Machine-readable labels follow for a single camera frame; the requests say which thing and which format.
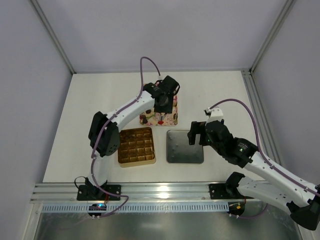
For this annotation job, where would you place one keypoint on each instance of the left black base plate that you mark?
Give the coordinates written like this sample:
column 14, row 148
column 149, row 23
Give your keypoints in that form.
column 92, row 193

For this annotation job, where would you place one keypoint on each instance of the slotted cable duct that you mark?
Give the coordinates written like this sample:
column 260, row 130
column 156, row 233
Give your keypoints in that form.
column 136, row 207

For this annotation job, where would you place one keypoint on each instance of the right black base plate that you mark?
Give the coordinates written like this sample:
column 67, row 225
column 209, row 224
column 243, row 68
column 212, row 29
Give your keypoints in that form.
column 217, row 191

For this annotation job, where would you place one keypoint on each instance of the right aluminium frame post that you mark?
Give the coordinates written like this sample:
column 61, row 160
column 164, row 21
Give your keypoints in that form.
column 273, row 32

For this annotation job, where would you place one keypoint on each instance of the aluminium frame post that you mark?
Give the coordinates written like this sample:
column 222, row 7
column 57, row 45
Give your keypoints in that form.
column 273, row 32
column 52, row 35

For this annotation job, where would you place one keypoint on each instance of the silver tin lid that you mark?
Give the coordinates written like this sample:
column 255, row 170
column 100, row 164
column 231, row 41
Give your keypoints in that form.
column 178, row 150

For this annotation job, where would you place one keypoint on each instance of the floral rectangular tray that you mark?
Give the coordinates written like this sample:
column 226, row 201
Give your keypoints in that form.
column 152, row 119

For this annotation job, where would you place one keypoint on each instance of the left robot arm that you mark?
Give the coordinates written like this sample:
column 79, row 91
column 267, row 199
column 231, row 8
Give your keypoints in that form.
column 104, row 133

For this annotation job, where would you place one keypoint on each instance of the left aluminium frame post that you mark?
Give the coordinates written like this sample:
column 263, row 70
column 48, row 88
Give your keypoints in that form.
column 52, row 35

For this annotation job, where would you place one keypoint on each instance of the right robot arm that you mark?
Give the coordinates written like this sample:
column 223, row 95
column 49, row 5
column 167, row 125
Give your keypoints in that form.
column 295, row 196

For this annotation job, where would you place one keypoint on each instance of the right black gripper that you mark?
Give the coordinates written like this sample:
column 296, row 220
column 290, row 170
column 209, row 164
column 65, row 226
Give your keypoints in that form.
column 200, row 130

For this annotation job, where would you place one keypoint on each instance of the aluminium rail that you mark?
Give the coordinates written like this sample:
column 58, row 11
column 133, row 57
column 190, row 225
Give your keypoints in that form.
column 67, row 192

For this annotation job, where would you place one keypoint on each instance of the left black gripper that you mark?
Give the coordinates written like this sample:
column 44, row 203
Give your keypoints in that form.
column 163, row 109

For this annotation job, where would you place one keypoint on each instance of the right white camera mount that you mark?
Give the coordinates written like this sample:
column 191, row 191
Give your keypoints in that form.
column 214, row 114

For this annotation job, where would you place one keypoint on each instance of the gold chocolate box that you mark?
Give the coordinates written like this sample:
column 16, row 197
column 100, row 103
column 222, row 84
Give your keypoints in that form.
column 136, row 148

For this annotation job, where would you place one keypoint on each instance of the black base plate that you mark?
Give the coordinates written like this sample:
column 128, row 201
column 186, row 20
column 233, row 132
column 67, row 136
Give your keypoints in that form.
column 217, row 191
column 92, row 193

